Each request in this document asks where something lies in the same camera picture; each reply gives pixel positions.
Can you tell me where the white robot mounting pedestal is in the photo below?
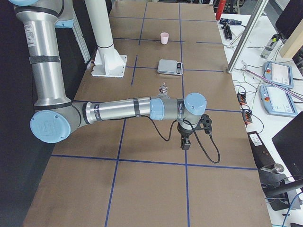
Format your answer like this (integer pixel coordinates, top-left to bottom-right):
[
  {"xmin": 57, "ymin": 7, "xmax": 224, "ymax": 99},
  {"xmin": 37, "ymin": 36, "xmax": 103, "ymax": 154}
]
[{"xmin": 85, "ymin": 0, "xmax": 127, "ymax": 78}]

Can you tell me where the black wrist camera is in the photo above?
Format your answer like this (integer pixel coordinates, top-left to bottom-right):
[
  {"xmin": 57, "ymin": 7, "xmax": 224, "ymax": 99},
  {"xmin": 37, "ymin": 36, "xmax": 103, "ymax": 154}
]
[{"xmin": 195, "ymin": 114, "xmax": 212, "ymax": 137}]

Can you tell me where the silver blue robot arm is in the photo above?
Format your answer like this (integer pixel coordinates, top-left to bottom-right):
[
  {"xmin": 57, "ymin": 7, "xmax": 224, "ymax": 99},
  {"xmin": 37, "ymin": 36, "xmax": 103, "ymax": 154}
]
[{"xmin": 13, "ymin": 0, "xmax": 211, "ymax": 150}]

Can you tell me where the aluminium frame post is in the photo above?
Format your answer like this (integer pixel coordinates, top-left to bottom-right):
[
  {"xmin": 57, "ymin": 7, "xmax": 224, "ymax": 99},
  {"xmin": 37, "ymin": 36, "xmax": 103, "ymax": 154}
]
[{"xmin": 226, "ymin": 0, "xmax": 268, "ymax": 73}]

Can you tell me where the black folded tripod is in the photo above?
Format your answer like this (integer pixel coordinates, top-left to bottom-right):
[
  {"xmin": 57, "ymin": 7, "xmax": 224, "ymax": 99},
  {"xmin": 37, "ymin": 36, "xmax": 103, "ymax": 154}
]
[{"xmin": 221, "ymin": 23, "xmax": 232, "ymax": 40}]

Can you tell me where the near blue teach pendant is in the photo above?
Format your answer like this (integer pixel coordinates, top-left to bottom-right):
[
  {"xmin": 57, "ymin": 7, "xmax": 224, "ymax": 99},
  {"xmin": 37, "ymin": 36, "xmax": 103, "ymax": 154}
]
[{"xmin": 259, "ymin": 85, "xmax": 298, "ymax": 117}]

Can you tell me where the black camera cable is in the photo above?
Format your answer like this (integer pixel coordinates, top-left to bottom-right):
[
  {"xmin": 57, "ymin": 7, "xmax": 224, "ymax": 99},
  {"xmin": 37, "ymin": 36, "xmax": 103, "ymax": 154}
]
[{"xmin": 149, "ymin": 115, "xmax": 221, "ymax": 164}]

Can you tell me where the silver digital kitchen scale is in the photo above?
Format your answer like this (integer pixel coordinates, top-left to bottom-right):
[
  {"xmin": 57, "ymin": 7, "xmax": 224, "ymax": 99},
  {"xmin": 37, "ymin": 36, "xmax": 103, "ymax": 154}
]
[{"xmin": 157, "ymin": 59, "xmax": 183, "ymax": 75}]

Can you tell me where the blue folded umbrella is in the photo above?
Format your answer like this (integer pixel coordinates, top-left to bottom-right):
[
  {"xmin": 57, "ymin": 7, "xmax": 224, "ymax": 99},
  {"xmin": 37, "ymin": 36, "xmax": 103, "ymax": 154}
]
[{"xmin": 220, "ymin": 18, "xmax": 242, "ymax": 26}]

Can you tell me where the black box with label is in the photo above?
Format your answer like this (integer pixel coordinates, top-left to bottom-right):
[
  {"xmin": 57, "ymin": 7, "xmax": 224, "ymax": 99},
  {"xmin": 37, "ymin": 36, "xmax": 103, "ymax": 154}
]
[{"xmin": 247, "ymin": 131, "xmax": 275, "ymax": 169}]

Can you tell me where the clear water bottle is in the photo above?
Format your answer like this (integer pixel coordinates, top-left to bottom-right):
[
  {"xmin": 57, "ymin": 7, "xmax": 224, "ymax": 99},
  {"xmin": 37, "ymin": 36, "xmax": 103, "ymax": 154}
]
[{"xmin": 260, "ymin": 34, "xmax": 281, "ymax": 59}]

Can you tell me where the red cylinder bottle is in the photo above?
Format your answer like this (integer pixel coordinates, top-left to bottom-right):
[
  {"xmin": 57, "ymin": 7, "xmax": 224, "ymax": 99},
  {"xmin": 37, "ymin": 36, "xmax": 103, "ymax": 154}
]
[{"xmin": 215, "ymin": 0, "xmax": 226, "ymax": 21}]

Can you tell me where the far blue teach pendant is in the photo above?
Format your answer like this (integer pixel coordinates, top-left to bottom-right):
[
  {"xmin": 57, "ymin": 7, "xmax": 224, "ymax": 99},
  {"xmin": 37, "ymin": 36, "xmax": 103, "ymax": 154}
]
[{"xmin": 264, "ymin": 61, "xmax": 294, "ymax": 89}]

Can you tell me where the pink reacher grabber stick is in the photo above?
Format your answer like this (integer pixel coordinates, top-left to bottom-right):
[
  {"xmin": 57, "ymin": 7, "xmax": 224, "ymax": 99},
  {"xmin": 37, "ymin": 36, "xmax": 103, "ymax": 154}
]
[{"xmin": 241, "ymin": 68, "xmax": 303, "ymax": 101}]

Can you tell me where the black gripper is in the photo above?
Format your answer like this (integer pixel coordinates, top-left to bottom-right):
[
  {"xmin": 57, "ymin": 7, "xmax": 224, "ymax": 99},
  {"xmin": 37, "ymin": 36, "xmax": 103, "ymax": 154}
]
[{"xmin": 177, "ymin": 122, "xmax": 192, "ymax": 150}]

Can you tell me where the black monitor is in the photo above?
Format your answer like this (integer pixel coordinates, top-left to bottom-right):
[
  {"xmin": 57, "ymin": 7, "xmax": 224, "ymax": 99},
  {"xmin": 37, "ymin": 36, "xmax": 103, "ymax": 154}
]
[{"xmin": 276, "ymin": 0, "xmax": 303, "ymax": 38}]

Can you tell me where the blue teach pendant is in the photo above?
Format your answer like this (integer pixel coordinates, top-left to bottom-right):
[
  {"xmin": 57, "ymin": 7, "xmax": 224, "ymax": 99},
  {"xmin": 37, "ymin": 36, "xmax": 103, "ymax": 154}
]
[
  {"xmin": 264, "ymin": 61, "xmax": 294, "ymax": 89},
  {"xmin": 259, "ymin": 85, "xmax": 298, "ymax": 117}
]

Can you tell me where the pink plastic cup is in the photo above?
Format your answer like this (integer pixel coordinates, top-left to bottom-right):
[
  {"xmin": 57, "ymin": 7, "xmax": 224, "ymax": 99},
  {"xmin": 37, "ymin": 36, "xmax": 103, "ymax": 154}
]
[{"xmin": 160, "ymin": 32, "xmax": 169, "ymax": 45}]

